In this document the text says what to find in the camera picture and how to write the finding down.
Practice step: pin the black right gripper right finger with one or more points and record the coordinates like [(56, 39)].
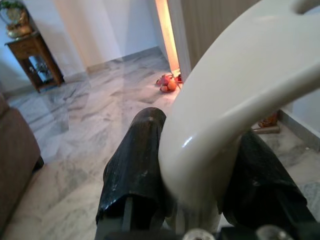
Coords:
[(262, 185)]

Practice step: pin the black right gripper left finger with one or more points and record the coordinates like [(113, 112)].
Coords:
[(132, 170)]

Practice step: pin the beige plastic dustpan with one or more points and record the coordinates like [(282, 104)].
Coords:
[(225, 100)]

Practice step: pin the red plate of oranges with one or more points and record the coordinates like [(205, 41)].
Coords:
[(168, 85)]

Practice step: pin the brown fabric sofa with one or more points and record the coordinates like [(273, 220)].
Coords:
[(15, 155)]

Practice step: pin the wooden side table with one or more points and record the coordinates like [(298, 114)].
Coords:
[(27, 47)]

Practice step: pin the brass ornament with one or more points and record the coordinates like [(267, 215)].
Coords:
[(17, 22)]

